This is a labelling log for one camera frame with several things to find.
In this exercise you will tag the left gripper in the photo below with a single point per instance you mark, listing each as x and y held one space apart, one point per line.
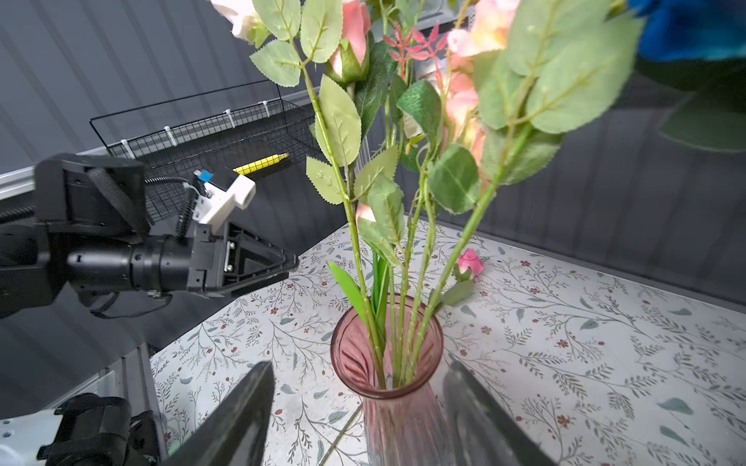
235 264

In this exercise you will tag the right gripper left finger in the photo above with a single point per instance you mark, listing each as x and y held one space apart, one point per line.
236 433

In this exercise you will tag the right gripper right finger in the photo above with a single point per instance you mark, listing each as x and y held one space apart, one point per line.
482 433

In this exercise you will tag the pink tulip bud stem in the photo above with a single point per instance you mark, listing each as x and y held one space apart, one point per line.
376 273

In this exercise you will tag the dark red glass vase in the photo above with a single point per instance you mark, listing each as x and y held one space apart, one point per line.
403 425

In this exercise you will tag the pale pink white rose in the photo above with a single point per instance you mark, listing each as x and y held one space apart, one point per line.
350 61

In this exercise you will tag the small pink rose spray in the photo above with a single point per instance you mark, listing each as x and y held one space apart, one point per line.
453 174

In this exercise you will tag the small pink rose stem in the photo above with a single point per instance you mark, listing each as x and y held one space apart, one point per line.
289 36

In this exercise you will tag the salmon rose stem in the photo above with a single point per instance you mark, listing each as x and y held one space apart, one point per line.
565 64

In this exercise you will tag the blue rose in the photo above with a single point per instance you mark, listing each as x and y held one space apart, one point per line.
697 47

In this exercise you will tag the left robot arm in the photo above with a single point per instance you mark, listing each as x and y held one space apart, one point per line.
89 229

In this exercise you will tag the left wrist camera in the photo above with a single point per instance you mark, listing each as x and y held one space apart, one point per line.
224 192

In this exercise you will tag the black wire wall basket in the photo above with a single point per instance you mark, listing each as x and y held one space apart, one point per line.
227 127

